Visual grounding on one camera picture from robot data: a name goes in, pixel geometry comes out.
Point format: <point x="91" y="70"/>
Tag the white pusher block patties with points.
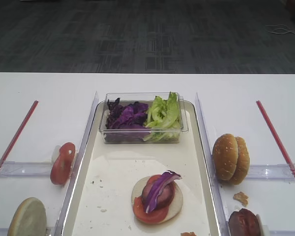
<point x="263" y="228"/>

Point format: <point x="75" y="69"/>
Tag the right lower clear track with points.
<point x="282" y="233"/>

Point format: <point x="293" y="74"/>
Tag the right upper clear track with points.
<point x="280" y="172"/>

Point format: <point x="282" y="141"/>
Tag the right red strip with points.
<point x="276" y="137"/>

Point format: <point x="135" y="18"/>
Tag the sesame bun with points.
<point x="243" y="162"/>
<point x="225" y="155"/>

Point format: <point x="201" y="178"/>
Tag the meat patty on tray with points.
<point x="164" y="199"/>

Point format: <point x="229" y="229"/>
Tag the bottom bun slice on tray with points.
<point x="175" y="204"/>

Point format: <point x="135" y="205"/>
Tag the bread crumb on tray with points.
<point x="188" y="234"/>

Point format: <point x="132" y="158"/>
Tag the green lettuce leaves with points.
<point x="163" y="114"/>

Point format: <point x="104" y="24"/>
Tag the standing tomato slices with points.
<point x="61" y="168"/>

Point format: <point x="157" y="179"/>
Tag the left upper clear track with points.
<point x="25" y="169"/>

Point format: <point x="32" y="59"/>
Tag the white metal tray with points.
<point x="102" y="199"/>

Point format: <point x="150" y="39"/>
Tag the red strip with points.
<point x="276" y="137"/>
<point x="18" y="132"/>

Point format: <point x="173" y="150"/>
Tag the purple cabbage leaves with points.
<point x="131" y="116"/>

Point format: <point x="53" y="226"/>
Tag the purple cabbage leaf piece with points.
<point x="157" y="188"/>

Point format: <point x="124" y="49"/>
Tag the standing pale bun slice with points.
<point x="29" y="219"/>

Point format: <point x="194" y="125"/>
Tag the white pusher block tomato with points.
<point x="55" y="154"/>

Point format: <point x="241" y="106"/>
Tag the rear sesame bun top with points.
<point x="243" y="162"/>

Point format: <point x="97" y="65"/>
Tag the left red strip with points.
<point x="18" y="132"/>

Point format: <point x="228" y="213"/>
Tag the clear plastic salad container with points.
<point x="118" y="136"/>

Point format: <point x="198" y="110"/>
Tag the bread crumb on table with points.
<point x="241" y="197"/>

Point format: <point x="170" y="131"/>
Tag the tomato slices on tray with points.
<point x="138" y="197"/>

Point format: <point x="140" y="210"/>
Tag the left long clear rail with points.
<point x="76" y="167"/>

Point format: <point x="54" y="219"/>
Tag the clear track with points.
<point x="25" y="169"/>
<point x="280" y="172"/>
<point x="282" y="233"/>

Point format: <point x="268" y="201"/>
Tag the front sesame bun top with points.
<point x="225" y="155"/>

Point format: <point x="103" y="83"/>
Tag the standing meat patties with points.
<point x="244" y="223"/>

